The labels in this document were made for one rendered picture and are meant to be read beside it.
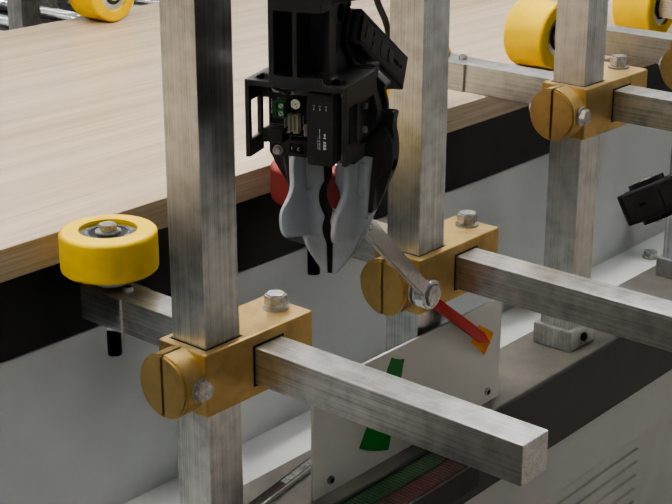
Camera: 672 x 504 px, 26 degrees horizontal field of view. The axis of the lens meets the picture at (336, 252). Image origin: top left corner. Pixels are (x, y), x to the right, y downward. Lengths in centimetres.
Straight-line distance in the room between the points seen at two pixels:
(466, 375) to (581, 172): 24
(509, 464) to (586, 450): 66
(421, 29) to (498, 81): 34
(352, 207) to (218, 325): 14
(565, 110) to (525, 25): 39
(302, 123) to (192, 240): 13
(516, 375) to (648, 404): 33
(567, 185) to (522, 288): 23
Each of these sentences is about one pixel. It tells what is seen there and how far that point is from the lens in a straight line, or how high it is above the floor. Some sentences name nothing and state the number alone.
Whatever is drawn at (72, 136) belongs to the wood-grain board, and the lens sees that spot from 149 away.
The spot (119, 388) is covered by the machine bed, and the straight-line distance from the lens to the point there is 132.
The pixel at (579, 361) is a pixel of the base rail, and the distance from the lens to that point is 146.
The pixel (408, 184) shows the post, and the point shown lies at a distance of 121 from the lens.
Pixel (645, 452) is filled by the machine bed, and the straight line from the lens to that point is 223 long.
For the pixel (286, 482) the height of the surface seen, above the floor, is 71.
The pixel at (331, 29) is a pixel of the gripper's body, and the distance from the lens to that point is 93.
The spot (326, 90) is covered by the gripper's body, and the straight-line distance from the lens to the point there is 92.
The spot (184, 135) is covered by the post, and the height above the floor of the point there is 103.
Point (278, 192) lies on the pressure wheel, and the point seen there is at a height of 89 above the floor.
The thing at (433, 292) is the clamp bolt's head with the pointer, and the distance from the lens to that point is 121.
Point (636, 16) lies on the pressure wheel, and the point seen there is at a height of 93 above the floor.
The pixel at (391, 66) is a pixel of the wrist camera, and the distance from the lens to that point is 103.
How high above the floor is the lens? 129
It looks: 20 degrees down
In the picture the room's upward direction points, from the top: straight up
